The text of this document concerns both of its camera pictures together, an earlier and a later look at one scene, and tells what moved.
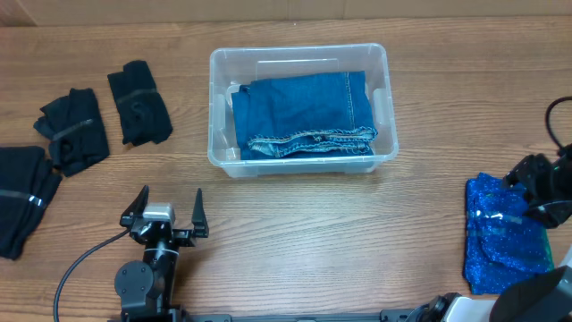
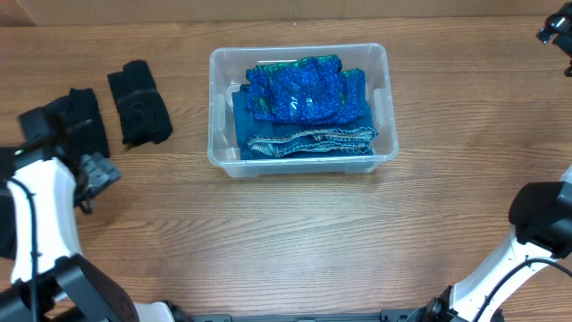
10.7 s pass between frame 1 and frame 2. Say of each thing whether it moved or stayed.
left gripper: moved
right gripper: moved
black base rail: stayed
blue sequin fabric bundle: moved
